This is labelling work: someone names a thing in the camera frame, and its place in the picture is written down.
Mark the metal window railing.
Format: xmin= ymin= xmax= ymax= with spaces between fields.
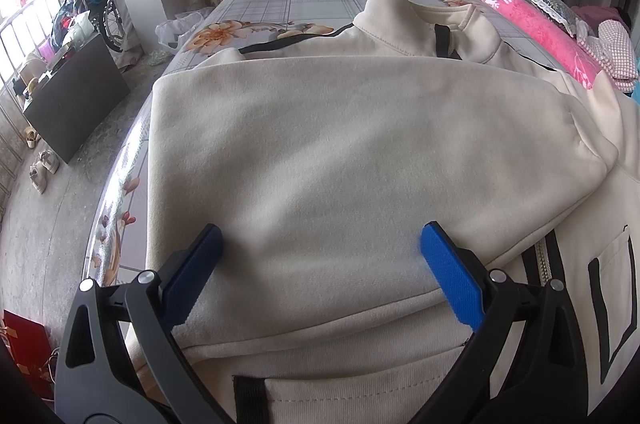
xmin=1 ymin=0 xmax=61 ymax=217

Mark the pink checked cloth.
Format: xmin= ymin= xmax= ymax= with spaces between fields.
xmin=576 ymin=19 xmax=639 ymax=95

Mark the bed with floral sheet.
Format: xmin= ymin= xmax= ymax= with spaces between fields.
xmin=81 ymin=0 xmax=566 ymax=288

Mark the red paper bag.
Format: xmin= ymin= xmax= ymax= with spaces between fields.
xmin=1 ymin=310 xmax=53 ymax=400

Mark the white plastic bag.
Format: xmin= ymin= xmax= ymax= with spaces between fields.
xmin=155 ymin=7 xmax=213 ymax=54

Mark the cream zip jacket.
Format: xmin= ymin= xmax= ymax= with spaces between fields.
xmin=146 ymin=0 xmax=639 ymax=423

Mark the grey lace pillow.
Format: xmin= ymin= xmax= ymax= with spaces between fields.
xmin=526 ymin=0 xmax=593 ymax=38

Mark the dark low cabinet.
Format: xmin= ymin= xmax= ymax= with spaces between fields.
xmin=24 ymin=34 xmax=129 ymax=163

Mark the pink fleece blanket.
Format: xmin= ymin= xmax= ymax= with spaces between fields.
xmin=479 ymin=0 xmax=602 ymax=89

